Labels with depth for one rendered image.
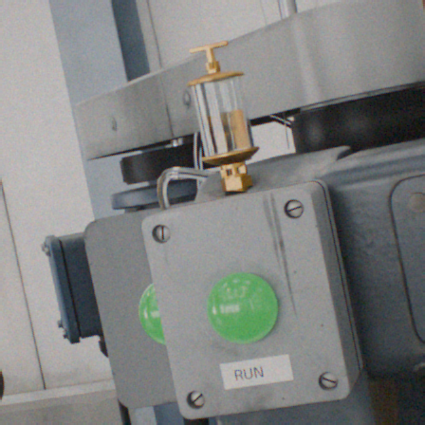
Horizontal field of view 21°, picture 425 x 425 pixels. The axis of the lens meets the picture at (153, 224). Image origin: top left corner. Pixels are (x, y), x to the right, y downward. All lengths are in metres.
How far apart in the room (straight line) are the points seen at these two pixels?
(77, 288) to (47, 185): 5.18
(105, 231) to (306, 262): 0.50
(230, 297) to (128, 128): 0.45
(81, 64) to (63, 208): 0.91
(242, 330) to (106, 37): 5.09
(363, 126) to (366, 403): 0.17
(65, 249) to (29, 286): 5.29
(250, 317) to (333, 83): 0.20
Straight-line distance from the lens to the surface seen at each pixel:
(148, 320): 0.51
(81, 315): 0.99
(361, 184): 0.53
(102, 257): 0.97
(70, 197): 6.12
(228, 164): 0.57
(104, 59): 5.55
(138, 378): 0.98
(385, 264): 0.53
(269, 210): 0.48
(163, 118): 0.84
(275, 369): 0.49
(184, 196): 0.98
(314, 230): 0.48
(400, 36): 0.65
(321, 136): 0.65
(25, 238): 6.25
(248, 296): 0.48
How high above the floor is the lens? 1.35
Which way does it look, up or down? 3 degrees down
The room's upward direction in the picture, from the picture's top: 12 degrees counter-clockwise
